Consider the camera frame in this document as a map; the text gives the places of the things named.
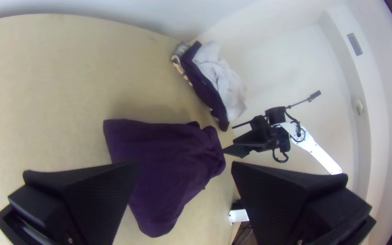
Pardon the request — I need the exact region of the white wall switch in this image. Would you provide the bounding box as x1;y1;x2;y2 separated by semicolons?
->
352;96;364;117

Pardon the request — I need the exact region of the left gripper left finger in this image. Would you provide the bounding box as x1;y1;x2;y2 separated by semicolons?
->
0;161;140;245

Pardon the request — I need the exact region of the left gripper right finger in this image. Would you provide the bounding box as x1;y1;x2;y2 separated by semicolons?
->
231;161;377;245

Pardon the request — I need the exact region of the pile of folded clothes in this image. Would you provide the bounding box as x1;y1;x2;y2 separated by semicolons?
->
171;40;248;132

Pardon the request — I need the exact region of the black t-shirt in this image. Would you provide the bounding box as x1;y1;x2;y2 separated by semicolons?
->
103;118;226;238

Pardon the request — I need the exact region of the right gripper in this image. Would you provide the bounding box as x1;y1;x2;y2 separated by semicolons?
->
222;115;292;160

